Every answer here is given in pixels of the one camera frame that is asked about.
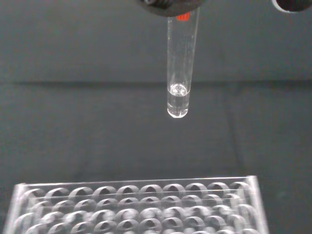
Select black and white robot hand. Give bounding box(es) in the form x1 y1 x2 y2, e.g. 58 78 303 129
136 0 312 18

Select clear acrylic test tube rack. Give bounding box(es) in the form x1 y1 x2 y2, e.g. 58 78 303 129
0 175 270 234

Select black bench cloth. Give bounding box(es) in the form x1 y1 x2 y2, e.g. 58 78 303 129
0 0 312 234

